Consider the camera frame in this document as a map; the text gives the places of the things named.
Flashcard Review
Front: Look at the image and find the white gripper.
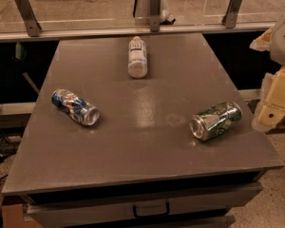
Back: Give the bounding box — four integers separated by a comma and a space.
252, 67, 285, 132

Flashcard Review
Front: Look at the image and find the blue silver redbull can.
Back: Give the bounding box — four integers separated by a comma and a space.
51, 88, 100, 126

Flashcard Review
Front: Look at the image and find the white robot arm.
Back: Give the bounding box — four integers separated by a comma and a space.
250, 13, 285, 132

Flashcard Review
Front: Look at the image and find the green silver soda can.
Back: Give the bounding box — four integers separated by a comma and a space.
190, 102, 242, 141

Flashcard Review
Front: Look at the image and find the right metal rail bracket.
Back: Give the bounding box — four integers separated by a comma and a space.
222, 0, 242, 29

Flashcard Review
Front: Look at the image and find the metal rail bracket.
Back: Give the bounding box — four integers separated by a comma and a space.
222, 0, 242, 29
14, 0, 42, 37
149, 0, 161, 32

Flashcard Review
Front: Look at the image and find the grey cabinet drawer with handle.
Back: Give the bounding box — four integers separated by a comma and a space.
27, 182, 262, 228

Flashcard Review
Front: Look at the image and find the middle metal rail bracket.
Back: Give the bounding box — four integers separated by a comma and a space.
149, 0, 161, 32

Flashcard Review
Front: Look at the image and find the left metal rail bracket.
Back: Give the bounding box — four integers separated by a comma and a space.
14, 0, 42, 37

